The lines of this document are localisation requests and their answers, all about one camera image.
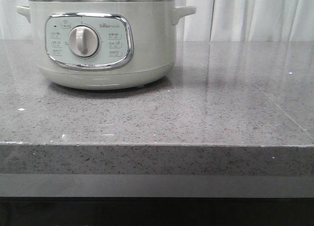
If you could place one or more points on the pale green electric cooking pot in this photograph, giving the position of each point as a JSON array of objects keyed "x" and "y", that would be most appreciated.
[{"x": 104, "y": 44}]

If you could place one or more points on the white curtain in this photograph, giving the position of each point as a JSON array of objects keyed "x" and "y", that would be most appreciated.
[{"x": 214, "y": 20}]

